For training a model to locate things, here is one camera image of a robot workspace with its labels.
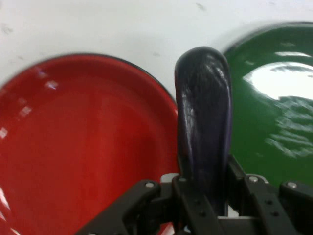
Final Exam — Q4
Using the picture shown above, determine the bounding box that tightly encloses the green enamel plate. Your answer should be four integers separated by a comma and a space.
221, 21, 313, 189

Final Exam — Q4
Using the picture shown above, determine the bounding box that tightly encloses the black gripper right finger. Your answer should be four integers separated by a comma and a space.
226, 154, 313, 235

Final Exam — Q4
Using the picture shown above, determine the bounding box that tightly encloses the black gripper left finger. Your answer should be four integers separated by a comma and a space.
75, 156, 225, 235

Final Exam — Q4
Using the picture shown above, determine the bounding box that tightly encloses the dark purple eggplant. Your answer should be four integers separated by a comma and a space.
174, 46, 232, 217

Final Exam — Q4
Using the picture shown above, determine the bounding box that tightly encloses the red enamel plate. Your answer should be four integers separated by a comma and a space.
0, 52, 181, 235

